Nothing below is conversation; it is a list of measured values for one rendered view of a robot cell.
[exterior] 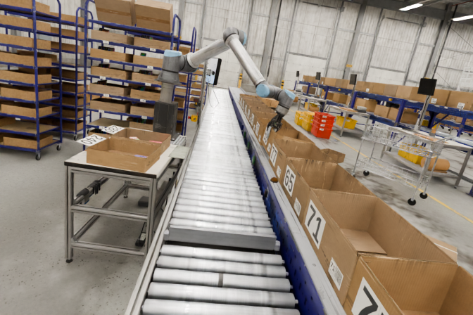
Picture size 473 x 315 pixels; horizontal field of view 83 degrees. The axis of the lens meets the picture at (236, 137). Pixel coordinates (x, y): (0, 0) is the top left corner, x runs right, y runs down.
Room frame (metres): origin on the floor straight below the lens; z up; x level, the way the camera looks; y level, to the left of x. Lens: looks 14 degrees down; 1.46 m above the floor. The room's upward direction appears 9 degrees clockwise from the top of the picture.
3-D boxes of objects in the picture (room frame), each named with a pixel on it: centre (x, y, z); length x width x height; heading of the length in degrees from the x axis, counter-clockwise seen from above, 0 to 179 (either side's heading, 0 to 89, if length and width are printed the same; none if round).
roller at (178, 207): (1.26, 0.01, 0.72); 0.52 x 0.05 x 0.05; 96
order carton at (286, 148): (1.60, -0.41, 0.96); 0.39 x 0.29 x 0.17; 6
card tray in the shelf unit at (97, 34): (3.31, 1.62, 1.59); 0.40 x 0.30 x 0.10; 94
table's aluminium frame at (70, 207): (2.04, 0.76, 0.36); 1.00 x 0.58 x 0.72; 2
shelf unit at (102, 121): (3.38, 1.40, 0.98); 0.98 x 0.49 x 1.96; 96
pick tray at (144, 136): (2.03, 0.74, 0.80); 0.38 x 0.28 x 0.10; 91
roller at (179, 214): (1.19, 0.01, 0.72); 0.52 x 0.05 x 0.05; 96
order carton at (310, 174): (1.21, -0.45, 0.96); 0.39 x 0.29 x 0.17; 6
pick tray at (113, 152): (1.70, 0.72, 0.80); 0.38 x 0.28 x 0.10; 89
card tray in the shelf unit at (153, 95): (3.36, 1.15, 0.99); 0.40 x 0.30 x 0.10; 92
